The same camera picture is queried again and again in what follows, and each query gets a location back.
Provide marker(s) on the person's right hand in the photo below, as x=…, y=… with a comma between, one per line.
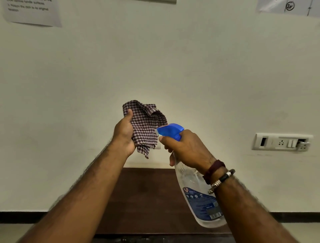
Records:
x=192, y=150

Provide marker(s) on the checkered maroon white cloth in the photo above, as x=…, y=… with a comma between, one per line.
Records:
x=145, y=125

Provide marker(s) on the person's left forearm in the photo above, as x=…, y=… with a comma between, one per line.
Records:
x=80, y=200

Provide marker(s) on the blue-capped spray bottle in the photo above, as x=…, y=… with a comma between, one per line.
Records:
x=197, y=200

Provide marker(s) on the printed white paper sheet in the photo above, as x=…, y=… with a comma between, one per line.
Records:
x=32, y=12

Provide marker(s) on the brown wooden cabinet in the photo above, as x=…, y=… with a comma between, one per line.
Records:
x=150, y=195

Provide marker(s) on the person's right forearm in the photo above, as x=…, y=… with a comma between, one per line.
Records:
x=250, y=215

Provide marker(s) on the large white switchboard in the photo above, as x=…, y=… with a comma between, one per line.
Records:
x=157, y=1

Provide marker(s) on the person's left hand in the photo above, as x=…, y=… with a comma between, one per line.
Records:
x=123, y=137

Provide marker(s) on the wide white switch panel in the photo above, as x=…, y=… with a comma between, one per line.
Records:
x=282, y=142

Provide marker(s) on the white hand-drawn chart sheet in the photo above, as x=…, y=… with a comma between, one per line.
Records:
x=287, y=7

